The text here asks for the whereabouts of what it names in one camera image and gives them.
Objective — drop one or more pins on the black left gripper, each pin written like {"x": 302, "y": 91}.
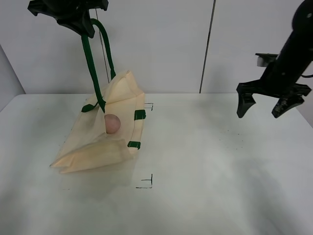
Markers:
{"x": 73, "y": 12}

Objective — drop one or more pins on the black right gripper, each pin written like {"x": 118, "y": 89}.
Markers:
{"x": 278, "y": 80}

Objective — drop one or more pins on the pink peach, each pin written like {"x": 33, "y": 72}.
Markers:
{"x": 112, "y": 123}

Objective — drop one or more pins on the white linen bag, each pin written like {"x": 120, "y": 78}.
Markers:
{"x": 88, "y": 146}

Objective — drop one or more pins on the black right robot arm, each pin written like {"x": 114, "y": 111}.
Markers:
{"x": 300, "y": 41}

